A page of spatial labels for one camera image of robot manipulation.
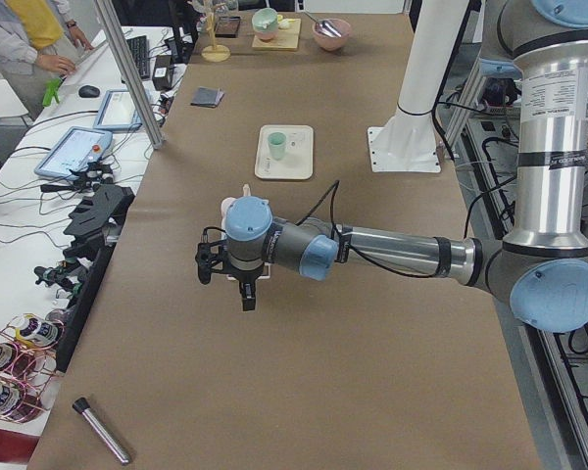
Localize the grey folded cloth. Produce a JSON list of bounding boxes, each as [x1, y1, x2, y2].
[[190, 87, 224, 108]]

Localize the person's hand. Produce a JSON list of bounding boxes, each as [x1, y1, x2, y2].
[[34, 53, 76, 75]]

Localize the cream rabbit tray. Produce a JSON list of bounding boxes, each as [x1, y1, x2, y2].
[[254, 124, 314, 180]]

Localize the wooden mug tree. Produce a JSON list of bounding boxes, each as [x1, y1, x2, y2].
[[188, 1, 230, 63]]

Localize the blue teach pendant far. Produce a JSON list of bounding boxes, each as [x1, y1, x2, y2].
[[93, 89, 142, 132]]

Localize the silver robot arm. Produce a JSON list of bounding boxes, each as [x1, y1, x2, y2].
[[196, 1, 588, 333]]

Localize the green plastic cup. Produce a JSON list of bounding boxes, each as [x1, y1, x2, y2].
[[268, 131, 287, 161]]

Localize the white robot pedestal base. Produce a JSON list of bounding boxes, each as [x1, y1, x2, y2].
[[368, 0, 469, 173]]

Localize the pink plastic cup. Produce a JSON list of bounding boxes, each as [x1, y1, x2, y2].
[[220, 197, 236, 218]]

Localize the metal scoop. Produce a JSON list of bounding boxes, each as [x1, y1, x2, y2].
[[304, 11, 342, 38]]

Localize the black computer mouse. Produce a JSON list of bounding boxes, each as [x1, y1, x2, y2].
[[78, 85, 101, 99]]

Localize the pink bowl with ice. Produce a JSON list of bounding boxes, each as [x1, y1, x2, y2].
[[313, 19, 352, 51]]

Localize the stacked green bowls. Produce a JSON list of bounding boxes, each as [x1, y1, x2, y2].
[[252, 8, 279, 41]]

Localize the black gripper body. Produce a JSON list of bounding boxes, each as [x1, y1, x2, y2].
[[225, 253, 266, 283]]

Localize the person in white shirt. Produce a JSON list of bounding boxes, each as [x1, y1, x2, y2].
[[0, 0, 92, 118]]

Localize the bamboo cutting board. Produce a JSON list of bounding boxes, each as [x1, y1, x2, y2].
[[252, 19, 301, 52]]

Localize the black keyboard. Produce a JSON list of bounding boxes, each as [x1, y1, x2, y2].
[[125, 35, 151, 80]]

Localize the blue teach pendant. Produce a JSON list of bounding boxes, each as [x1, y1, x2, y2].
[[93, 89, 142, 132], [34, 126, 113, 180]]

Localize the blue teach pendant near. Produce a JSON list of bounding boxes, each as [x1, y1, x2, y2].
[[34, 126, 113, 180]]

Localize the metal tube black cap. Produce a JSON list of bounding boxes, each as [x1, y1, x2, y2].
[[73, 397, 131, 466]]

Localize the black tool stand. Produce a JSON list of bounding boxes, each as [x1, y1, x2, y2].
[[34, 184, 135, 372]]

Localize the aluminium frame post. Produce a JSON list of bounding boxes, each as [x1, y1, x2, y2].
[[93, 0, 164, 150]]

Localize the white wire cup rack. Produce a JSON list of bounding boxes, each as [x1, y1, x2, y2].
[[220, 183, 271, 280]]

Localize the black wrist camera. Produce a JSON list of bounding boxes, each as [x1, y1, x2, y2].
[[195, 226, 228, 285]]

